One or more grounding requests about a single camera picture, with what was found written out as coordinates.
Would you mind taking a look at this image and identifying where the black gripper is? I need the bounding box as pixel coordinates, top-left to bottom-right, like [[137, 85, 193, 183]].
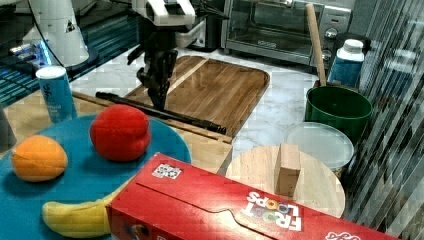
[[127, 18, 177, 110]]

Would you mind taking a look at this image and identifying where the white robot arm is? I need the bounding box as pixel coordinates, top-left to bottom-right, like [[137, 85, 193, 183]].
[[26, 0, 196, 110]]

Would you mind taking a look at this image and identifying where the red toy apple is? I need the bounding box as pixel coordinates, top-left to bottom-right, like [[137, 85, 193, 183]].
[[90, 104, 151, 162]]

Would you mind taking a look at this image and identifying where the dark wooden cutting board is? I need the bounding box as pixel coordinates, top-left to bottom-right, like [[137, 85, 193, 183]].
[[125, 55, 271, 138]]

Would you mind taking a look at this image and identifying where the blue shaker white cap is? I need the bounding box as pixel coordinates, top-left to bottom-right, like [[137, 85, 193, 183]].
[[36, 66, 77, 123]]

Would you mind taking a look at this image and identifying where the red Froot Loops box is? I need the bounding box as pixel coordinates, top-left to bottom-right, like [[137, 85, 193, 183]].
[[107, 154, 399, 240]]

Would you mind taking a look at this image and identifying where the blue round plate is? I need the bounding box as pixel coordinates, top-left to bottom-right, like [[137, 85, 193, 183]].
[[0, 114, 193, 240]]

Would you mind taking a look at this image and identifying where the stainless toaster oven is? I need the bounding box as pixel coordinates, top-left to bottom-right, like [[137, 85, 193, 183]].
[[221, 0, 355, 66]]

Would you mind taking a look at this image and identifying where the orange toy fruit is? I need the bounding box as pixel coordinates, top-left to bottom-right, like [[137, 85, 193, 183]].
[[10, 135, 68, 182]]

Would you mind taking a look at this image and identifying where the yellow toy banana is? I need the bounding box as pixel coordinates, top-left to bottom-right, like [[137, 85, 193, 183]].
[[42, 186, 123, 239]]

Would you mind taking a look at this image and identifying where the wooden lid canister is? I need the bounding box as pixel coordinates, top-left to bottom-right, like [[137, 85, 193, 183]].
[[225, 144, 345, 218]]

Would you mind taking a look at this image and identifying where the blue bottle white cap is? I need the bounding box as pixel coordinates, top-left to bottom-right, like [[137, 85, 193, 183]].
[[328, 42, 364, 87]]

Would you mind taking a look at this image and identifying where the green mug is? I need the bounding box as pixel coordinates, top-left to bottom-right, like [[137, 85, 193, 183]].
[[304, 86, 373, 145]]

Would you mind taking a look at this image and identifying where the black drawer handle bar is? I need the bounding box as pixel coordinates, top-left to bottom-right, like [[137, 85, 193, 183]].
[[95, 92, 227, 135]]

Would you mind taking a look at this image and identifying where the wooden rolling pin handle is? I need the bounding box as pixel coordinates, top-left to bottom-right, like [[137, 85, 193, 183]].
[[305, 3, 327, 86]]

